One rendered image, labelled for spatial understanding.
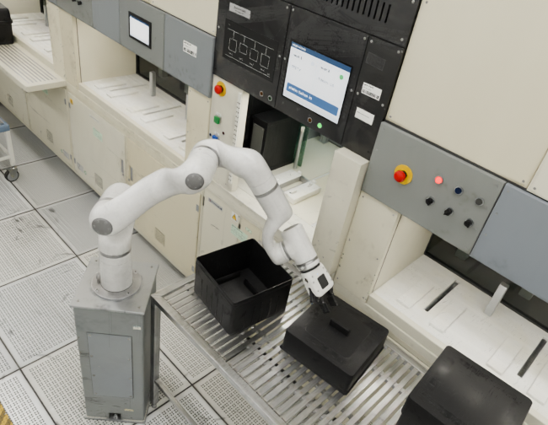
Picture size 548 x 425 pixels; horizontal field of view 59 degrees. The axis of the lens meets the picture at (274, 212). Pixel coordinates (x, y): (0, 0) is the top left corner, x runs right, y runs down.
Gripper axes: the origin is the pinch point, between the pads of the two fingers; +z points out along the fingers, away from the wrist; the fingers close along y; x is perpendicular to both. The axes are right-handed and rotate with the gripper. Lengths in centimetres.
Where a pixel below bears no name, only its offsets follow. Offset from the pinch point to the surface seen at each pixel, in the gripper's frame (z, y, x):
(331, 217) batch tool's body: -26.1, 21.1, -1.1
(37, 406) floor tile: -2, -70, 133
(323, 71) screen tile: -76, 29, -20
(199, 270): -30, -19, 36
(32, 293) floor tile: -48, -35, 181
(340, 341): 12.7, -4.6, -1.6
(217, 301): -17.9, -22.4, 29.7
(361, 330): 14.7, 6.0, -3.4
